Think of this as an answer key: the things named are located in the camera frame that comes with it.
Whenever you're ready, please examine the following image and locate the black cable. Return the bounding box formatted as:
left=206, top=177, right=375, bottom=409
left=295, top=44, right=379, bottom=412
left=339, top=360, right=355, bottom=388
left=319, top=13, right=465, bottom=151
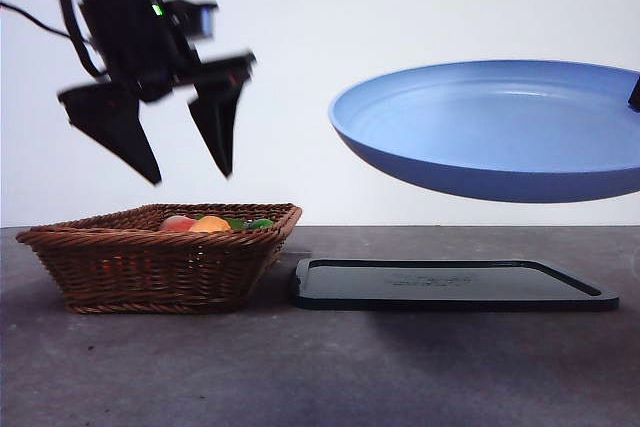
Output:
left=0, top=0, right=76, bottom=41

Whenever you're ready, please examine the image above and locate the blue round plate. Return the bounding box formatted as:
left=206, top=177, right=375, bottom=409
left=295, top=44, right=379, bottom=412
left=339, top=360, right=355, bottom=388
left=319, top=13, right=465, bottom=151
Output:
left=328, top=60, right=640, bottom=204

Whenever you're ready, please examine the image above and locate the orange-red carrot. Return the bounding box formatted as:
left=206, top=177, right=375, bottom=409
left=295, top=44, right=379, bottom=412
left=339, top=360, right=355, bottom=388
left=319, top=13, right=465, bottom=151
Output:
left=159, top=215, right=196, bottom=232

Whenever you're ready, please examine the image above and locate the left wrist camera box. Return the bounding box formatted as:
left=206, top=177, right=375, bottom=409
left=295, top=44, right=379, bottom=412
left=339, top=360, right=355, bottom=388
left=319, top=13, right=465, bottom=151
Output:
left=160, top=0, right=220, bottom=41

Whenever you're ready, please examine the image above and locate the brown woven wicker basket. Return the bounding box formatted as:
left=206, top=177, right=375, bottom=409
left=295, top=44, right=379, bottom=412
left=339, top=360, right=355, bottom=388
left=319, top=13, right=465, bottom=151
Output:
left=15, top=202, right=304, bottom=316

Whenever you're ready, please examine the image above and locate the black rectangular board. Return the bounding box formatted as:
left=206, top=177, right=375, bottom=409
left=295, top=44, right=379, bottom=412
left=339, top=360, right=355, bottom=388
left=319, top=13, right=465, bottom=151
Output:
left=291, top=258, right=620, bottom=312

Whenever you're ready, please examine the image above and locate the yellow-orange corn cob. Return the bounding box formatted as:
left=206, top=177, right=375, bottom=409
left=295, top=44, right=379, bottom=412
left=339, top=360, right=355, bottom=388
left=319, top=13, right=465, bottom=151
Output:
left=188, top=215, right=233, bottom=233

